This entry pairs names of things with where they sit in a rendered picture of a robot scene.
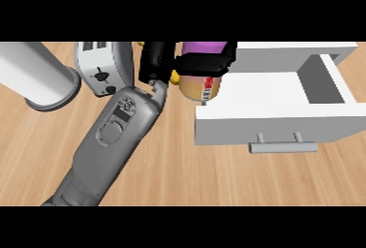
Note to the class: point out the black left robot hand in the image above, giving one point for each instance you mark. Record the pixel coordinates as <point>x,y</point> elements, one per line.
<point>157,61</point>

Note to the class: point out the tan can purple lid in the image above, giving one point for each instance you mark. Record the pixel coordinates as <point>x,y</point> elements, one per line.
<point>199,88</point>

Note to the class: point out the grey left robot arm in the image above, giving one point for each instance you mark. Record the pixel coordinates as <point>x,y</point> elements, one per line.
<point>112,135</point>

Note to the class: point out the white open drawer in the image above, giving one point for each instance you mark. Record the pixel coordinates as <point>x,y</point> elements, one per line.
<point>257,87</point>

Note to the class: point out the white drawer front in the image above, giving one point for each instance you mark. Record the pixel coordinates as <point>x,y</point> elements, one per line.
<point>266,124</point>

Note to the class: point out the yellow rounded object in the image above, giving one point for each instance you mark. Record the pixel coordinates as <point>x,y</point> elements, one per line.
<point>174,78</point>

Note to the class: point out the white toaster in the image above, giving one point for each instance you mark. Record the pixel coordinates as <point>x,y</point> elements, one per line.
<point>98,61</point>

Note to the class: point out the white cabinet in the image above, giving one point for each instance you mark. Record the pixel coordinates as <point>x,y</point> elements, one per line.
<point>281,55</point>

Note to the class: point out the white cylinder grey base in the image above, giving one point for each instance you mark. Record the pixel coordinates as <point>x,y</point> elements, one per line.
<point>28,71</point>

